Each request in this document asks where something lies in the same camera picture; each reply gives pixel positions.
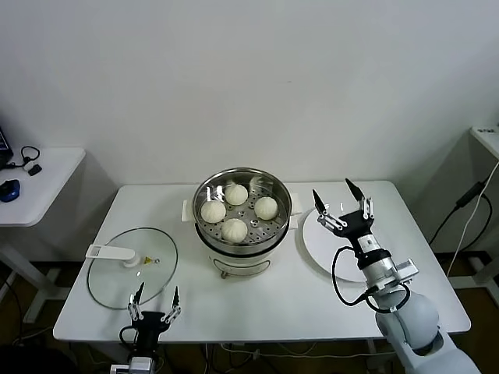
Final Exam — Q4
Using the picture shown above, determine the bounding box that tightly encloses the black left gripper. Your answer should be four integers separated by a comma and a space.
127, 281, 182, 354

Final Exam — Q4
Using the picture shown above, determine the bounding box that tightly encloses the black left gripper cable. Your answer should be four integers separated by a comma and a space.
119, 326, 138, 347

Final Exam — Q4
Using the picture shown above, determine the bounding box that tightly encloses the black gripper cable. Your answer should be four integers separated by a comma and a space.
119, 326, 138, 347
331, 245, 381, 312

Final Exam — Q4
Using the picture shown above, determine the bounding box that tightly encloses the stainless steel steamer pot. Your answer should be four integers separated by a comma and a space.
181, 167, 304, 253

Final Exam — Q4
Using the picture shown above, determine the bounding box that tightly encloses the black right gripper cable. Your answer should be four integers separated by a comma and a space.
331, 245, 381, 312

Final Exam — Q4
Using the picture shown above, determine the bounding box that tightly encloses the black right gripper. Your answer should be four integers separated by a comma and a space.
312, 178, 392, 269

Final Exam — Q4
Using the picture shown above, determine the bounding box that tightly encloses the white steamed baozi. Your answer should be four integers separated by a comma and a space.
253, 196, 279, 221
221, 217, 249, 244
200, 199, 227, 224
225, 183, 249, 206

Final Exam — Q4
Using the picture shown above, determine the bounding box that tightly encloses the glass pot lid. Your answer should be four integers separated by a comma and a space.
86, 226, 179, 311

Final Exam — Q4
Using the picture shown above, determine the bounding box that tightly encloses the white electric steamer pot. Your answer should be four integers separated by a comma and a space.
196, 217, 301, 280

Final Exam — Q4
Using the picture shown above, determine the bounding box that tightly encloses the white hanging cable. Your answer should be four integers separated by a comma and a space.
448, 161, 499, 278

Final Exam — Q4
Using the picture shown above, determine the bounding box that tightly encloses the white table leg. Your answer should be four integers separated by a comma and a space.
366, 340, 391, 374

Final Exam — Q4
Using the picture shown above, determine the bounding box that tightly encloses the black power cable with adapter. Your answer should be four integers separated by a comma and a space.
430, 181, 493, 246

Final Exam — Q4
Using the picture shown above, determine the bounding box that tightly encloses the white round plate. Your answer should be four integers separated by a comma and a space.
302, 202, 395, 284

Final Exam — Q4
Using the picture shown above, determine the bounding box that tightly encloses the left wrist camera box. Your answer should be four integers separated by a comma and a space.
109, 356, 154, 374

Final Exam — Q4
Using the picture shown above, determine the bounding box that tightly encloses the blue computer mouse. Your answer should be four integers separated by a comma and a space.
0, 178, 20, 203

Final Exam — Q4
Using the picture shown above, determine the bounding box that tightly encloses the white cable under table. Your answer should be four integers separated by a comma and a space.
221, 340, 395, 362

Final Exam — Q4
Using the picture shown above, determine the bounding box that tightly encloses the white side table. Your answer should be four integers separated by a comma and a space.
0, 146, 87, 323

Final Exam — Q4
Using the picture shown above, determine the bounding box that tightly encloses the black floor cable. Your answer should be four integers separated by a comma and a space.
0, 268, 25, 340

